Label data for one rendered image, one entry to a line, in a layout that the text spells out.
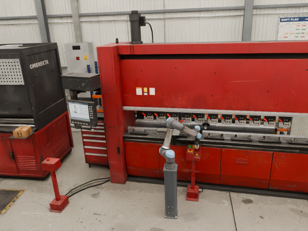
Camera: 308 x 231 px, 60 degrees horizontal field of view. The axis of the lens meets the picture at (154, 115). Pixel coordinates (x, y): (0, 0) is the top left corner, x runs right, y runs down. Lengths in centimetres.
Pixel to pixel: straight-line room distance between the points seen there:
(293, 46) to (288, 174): 183
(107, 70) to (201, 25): 463
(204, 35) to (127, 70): 439
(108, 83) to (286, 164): 287
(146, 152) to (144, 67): 139
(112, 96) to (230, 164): 208
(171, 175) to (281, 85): 193
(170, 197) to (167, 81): 165
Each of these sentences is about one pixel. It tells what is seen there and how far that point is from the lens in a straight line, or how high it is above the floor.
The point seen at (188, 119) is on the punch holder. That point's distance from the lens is 410.
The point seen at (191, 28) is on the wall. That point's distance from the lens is 811.
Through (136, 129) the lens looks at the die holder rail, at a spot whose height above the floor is 94.
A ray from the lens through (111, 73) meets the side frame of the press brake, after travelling 398.
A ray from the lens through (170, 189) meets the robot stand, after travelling 370.
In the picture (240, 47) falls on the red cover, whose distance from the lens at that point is 383.
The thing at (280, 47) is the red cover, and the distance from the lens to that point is 390.
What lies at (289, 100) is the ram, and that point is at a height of 152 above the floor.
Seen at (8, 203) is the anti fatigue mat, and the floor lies 2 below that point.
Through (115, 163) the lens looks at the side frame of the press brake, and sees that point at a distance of 453.
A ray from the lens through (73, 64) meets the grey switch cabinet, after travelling 871.
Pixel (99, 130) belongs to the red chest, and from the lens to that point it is 478.
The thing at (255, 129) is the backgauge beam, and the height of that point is 95.
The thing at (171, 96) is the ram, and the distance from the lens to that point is 403.
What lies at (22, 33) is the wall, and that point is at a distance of 982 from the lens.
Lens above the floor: 264
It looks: 20 degrees down
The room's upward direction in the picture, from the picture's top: 2 degrees counter-clockwise
